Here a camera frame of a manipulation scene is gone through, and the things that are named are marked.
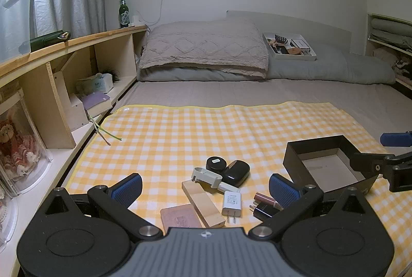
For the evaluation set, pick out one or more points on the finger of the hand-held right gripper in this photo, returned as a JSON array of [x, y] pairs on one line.
[[367, 161], [397, 138]]

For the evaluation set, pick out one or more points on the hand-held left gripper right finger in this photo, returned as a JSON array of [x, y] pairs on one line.
[[284, 190]]

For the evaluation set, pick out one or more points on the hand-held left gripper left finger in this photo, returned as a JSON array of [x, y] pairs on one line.
[[128, 190]]

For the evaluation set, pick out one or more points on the black cardboard box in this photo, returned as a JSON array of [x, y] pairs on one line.
[[296, 153]]

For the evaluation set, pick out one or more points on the white charger plug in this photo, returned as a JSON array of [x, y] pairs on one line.
[[231, 201]]

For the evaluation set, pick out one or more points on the black round jar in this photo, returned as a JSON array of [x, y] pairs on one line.
[[215, 164]]

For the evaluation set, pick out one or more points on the wooden block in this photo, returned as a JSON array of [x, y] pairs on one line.
[[202, 203]]

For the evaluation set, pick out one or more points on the grey plastic tool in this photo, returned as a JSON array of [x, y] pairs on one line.
[[206, 177]]

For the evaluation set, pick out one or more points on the pink lip gloss tube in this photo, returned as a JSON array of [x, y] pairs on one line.
[[264, 198]]

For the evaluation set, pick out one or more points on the black charger plug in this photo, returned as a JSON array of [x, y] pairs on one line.
[[264, 211]]

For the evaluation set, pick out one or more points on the black oval case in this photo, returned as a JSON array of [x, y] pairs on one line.
[[236, 172]]

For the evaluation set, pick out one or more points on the green plant stalks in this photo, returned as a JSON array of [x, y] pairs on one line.
[[103, 129]]

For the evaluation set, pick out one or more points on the yellow checked mat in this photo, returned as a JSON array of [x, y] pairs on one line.
[[193, 135]]

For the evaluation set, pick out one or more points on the grey rolled duvet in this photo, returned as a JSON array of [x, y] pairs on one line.
[[338, 67]]

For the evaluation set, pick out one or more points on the small beige box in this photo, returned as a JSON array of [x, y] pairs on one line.
[[77, 113]]

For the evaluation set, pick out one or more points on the clear doll display case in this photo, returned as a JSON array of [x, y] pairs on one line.
[[35, 167]]

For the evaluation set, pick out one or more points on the purple notebook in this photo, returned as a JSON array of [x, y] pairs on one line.
[[96, 100]]

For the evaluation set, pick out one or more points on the folded grey bedding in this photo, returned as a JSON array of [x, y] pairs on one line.
[[389, 29]]

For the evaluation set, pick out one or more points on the tissue pack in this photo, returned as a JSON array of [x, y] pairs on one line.
[[93, 82]]

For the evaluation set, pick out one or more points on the dark furry thing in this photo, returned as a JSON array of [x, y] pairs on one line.
[[114, 74]]

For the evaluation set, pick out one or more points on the doll with red dress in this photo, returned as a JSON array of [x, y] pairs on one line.
[[14, 148]]

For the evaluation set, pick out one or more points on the grey pillow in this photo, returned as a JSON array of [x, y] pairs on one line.
[[180, 74]]

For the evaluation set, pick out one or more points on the white tray box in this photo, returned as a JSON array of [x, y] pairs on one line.
[[299, 53]]

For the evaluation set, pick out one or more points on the light grey headboard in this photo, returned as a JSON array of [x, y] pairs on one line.
[[289, 22]]

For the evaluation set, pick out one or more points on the wooden shelf unit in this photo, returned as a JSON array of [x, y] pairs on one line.
[[80, 39]]

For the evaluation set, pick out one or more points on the beige textured pillow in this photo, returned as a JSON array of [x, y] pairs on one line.
[[206, 45]]

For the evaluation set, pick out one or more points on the green pouch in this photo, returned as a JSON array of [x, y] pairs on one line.
[[45, 40]]

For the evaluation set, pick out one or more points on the green beer bottle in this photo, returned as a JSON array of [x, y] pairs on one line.
[[124, 14]]

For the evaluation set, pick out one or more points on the grey curtain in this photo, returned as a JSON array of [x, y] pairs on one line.
[[64, 6]]

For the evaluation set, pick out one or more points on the clear plastic container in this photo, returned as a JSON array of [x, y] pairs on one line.
[[13, 6]]

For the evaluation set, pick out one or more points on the white wall adapter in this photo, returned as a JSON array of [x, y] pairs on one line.
[[136, 19]]

